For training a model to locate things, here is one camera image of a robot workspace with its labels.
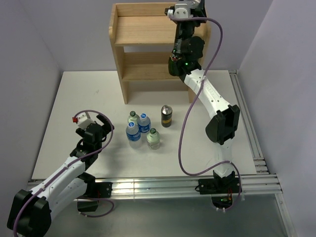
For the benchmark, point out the aluminium rail frame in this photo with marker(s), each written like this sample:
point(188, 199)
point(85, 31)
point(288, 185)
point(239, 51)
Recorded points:
point(147, 174)

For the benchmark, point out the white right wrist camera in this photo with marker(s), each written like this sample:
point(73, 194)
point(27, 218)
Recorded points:
point(181, 9)

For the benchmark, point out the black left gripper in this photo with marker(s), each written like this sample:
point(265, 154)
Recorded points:
point(98, 126)

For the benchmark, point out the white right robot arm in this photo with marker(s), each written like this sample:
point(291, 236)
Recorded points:
point(184, 63)

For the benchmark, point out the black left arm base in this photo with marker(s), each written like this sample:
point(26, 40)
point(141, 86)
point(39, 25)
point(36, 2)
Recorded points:
point(95, 191)

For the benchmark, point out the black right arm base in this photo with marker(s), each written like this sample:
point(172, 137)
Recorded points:
point(225, 187)

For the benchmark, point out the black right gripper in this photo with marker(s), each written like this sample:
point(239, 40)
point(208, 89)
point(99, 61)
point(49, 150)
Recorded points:
point(200, 8)

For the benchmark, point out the green glass bottle red label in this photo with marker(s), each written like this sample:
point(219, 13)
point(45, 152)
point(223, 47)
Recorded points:
point(172, 65)

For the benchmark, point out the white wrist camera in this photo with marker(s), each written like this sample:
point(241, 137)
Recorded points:
point(181, 9)
point(83, 120)

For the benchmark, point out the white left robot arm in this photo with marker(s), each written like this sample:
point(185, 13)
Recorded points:
point(33, 211)

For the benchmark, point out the black can yellow label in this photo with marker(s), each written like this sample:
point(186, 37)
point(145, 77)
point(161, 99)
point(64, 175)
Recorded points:
point(166, 116)

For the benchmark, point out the rear glass bottle green cap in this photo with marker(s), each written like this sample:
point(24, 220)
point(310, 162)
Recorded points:
point(133, 117)

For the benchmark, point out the rear water bottle blue label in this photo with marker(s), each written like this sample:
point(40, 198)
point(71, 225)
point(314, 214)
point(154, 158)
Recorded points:
point(144, 123)

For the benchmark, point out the clear glass bottle green cap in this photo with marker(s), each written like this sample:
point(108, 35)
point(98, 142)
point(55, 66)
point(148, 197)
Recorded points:
point(153, 139)

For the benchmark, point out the clear water bottle blue label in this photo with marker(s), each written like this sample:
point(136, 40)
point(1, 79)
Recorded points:
point(134, 135)

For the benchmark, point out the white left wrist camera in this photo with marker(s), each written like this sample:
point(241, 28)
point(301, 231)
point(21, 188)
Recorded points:
point(83, 120)

